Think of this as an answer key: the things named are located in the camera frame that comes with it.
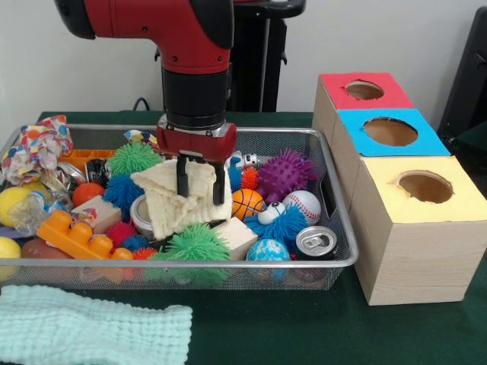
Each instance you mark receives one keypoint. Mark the small green spiky ball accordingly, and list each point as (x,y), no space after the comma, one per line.
(131,158)

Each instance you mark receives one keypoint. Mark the silver can with pull tab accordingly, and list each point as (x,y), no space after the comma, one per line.
(316,243)

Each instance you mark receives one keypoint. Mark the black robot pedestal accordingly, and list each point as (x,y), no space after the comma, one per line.
(262,53)

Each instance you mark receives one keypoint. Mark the orange plastic toy piece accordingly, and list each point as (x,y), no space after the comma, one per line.
(72,236)

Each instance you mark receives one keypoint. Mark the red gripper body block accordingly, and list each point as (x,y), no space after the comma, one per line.
(196,144)

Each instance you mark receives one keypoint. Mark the wooden box with three holes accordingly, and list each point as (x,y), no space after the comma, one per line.
(411,251)

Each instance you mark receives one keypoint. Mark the large green spiky ball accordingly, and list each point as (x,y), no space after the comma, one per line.
(194,247)

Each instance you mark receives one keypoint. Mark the blue spiky ball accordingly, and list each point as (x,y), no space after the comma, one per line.
(125,194)
(278,226)

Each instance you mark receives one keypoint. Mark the mint green muslin cloth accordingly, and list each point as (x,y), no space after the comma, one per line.
(91,327)

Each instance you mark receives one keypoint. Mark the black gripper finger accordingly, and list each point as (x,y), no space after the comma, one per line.
(219,182)
(183,176)

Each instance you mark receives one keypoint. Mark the small globe ball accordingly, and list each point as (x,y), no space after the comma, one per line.
(268,252)

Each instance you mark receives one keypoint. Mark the wooden cube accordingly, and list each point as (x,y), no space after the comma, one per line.
(240,237)

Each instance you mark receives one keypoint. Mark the cream yellow muslin cloth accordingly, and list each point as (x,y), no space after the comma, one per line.
(179,205)

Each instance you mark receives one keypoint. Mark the dark green table cloth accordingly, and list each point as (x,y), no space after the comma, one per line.
(304,327)

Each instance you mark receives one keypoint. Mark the purple spiky ball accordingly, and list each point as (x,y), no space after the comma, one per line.
(286,175)

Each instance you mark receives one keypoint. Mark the clear mesh bin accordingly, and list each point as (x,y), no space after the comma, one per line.
(251,275)

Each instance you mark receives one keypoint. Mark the black chair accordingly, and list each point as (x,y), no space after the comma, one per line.
(468,84)

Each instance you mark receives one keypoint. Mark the small orange basketball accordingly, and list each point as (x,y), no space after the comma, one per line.
(247,204)

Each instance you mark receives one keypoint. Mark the white baseball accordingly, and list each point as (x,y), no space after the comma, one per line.
(304,207)

